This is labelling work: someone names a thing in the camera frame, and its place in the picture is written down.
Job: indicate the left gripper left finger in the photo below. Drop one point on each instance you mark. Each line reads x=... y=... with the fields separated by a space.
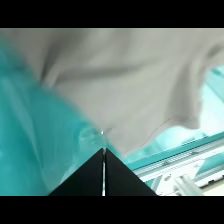
x=87 y=181

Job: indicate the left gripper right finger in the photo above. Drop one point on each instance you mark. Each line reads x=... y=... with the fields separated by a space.
x=123 y=181

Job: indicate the grey T-shirt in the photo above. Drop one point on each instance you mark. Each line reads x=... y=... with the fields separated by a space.
x=126 y=86

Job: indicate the silver frame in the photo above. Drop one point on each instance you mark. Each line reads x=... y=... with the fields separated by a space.
x=180 y=173

